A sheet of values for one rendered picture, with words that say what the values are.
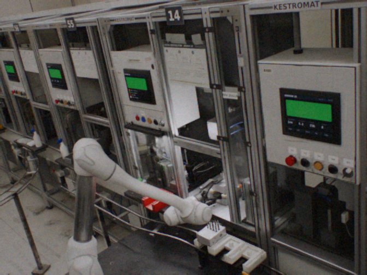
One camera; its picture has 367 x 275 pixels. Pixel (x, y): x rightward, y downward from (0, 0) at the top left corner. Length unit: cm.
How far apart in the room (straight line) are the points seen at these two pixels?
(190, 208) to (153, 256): 57
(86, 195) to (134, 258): 58
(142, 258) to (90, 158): 83
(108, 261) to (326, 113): 158
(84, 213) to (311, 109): 125
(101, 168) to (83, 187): 24
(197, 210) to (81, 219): 61
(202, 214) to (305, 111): 74
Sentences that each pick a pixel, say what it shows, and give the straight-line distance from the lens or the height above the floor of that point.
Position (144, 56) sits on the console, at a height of 181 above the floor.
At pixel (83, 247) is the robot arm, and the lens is 225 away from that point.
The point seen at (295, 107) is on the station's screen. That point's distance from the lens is 163.
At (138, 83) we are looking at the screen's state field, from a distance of 233.
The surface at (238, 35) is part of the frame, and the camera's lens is 177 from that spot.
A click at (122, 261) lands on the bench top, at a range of 252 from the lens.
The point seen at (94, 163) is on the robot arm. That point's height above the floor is 144.
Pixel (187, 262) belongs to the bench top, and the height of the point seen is 68.
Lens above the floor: 215
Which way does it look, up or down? 21 degrees down
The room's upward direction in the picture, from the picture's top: 10 degrees counter-clockwise
